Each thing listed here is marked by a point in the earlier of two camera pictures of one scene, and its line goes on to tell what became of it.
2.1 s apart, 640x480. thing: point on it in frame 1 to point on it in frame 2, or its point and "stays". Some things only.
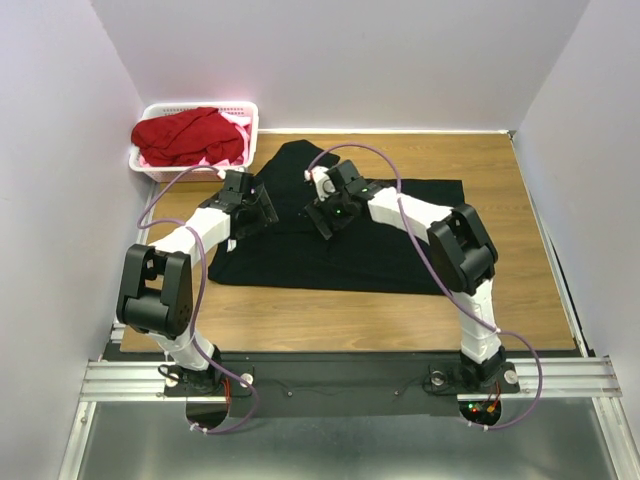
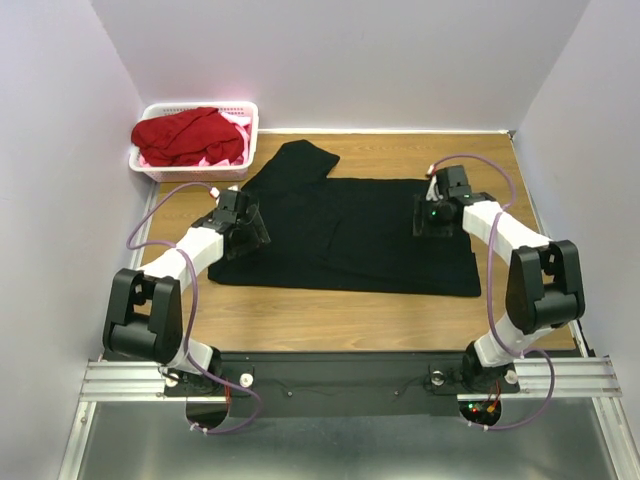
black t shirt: [374, 254] stays
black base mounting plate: [338, 384] stays
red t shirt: [188, 137] stays
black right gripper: [318, 209] to [417, 225]
